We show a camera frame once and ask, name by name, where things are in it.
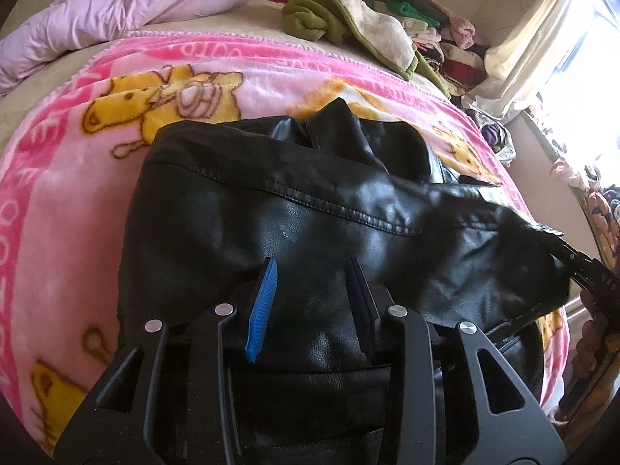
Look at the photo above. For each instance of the cream window curtain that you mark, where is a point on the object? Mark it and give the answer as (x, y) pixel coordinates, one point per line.
(520, 66)

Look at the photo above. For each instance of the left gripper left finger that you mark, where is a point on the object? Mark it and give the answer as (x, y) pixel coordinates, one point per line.
(167, 397)

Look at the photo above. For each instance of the person's right hand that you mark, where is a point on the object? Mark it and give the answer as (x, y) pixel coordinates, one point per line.
(584, 362)

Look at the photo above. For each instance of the floral cloth on windowsill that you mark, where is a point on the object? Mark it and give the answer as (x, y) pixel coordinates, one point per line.
(599, 203)

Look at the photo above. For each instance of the pile of folded clothes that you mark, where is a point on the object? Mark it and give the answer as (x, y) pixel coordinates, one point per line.
(450, 44)

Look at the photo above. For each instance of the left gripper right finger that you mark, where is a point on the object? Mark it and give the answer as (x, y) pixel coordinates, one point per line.
(452, 397)

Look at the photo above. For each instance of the black leather jacket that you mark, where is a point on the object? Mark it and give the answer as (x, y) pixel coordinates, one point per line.
(214, 201)

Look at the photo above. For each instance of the bag of clothes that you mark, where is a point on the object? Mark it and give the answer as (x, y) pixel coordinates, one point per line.
(496, 135)

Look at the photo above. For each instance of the pink cartoon fleece blanket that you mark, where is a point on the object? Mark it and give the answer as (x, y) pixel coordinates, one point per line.
(69, 173)

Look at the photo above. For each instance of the green and cream blanket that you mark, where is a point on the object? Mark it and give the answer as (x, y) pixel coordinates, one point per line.
(340, 21)

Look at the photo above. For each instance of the lilac quilted duvet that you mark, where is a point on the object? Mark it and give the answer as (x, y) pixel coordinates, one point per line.
(68, 25)

